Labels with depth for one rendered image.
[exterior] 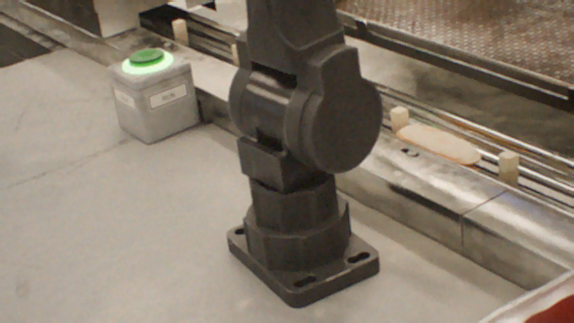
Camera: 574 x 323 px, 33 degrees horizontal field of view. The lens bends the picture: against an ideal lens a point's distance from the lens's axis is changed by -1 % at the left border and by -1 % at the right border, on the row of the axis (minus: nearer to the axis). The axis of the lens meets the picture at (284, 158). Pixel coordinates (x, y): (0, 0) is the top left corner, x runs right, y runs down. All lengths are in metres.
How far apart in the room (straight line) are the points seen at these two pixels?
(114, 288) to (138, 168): 0.22
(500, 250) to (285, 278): 0.17
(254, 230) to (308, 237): 0.05
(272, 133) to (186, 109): 0.33
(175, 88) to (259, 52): 0.33
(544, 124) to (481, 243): 0.27
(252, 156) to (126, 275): 0.16
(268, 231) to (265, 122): 0.09
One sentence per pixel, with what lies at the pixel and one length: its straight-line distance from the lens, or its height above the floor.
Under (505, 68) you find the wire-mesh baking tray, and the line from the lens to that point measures 0.96.
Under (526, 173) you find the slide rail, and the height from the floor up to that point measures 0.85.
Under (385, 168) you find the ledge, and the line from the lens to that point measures 0.85.
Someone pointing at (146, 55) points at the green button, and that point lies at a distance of 1.06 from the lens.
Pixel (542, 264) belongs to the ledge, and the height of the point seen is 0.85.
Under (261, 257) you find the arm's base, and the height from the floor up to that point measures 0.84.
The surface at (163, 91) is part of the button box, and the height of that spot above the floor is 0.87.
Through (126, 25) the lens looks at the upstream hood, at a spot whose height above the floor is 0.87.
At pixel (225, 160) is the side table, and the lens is 1.00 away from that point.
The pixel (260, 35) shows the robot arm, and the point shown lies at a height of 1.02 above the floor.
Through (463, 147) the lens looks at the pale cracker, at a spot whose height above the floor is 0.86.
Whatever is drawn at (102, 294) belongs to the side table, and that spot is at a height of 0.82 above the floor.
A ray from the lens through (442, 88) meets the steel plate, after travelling 1.10.
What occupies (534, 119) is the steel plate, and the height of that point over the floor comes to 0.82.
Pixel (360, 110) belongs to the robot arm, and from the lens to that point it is 0.74.
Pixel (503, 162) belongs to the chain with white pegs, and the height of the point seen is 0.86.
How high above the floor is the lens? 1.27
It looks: 27 degrees down
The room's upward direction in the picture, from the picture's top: 8 degrees counter-clockwise
